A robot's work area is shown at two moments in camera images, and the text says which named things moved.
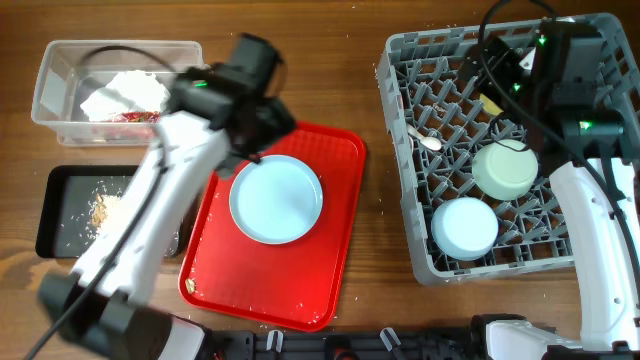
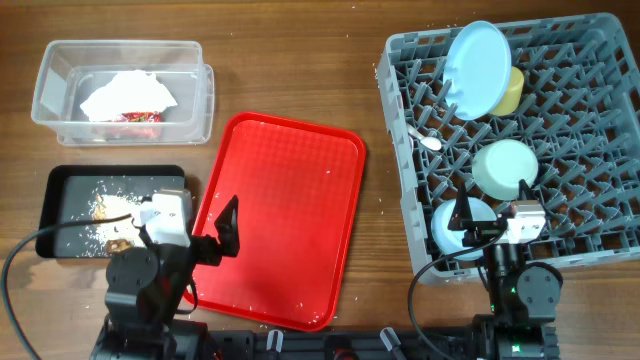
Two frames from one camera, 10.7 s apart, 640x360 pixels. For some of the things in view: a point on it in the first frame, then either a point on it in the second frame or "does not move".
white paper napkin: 128,92 does not move
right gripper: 493,62 -> 484,234
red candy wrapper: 132,125 does not move
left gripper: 282,122 -> 228,234
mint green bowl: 502,173 does not move
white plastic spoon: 427,141 does not move
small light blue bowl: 464,228 does not move
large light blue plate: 276,201 -> 477,71
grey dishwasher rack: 477,194 does not move
